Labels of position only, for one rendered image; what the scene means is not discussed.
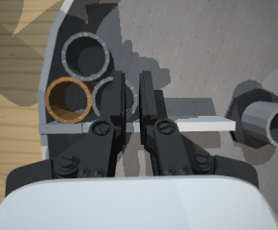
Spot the bronze bushing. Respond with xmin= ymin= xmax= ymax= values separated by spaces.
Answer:
xmin=45 ymin=77 xmax=95 ymax=124

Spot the dark grey metal bushing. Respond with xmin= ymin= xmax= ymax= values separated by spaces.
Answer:
xmin=61 ymin=33 xmax=113 ymax=82
xmin=91 ymin=77 xmax=138 ymax=120
xmin=242 ymin=101 xmax=278 ymax=148

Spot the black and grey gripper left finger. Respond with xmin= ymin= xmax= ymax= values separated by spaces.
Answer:
xmin=5 ymin=71 xmax=126 ymax=198

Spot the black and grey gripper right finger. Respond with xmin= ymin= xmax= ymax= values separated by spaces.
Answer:
xmin=139 ymin=71 xmax=260 ymax=190

